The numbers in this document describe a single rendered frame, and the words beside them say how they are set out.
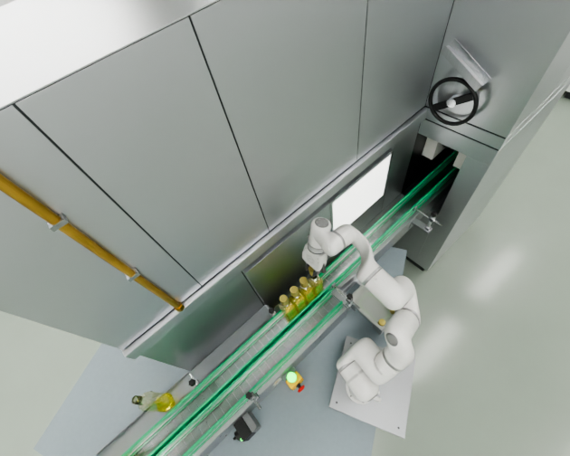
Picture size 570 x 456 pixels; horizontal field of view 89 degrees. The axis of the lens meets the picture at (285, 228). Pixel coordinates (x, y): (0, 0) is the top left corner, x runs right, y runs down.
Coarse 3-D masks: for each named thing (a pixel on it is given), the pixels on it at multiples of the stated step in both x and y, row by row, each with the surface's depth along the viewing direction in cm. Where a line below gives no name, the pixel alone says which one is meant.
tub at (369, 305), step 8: (360, 288) 151; (360, 296) 156; (368, 296) 156; (360, 304) 154; (368, 304) 153; (376, 304) 153; (368, 312) 151; (376, 312) 150; (384, 312) 150; (376, 320) 148
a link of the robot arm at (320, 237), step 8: (312, 224) 103; (320, 224) 102; (328, 224) 103; (312, 232) 104; (320, 232) 101; (328, 232) 101; (312, 240) 106; (320, 240) 100; (328, 240) 98; (336, 240) 98; (320, 248) 108; (328, 248) 98; (336, 248) 97; (344, 248) 101
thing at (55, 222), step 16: (0, 176) 46; (16, 192) 49; (32, 208) 52; (48, 208) 54; (48, 224) 56; (64, 224) 57; (80, 240) 61; (112, 256) 69; (128, 272) 75; (176, 304) 97
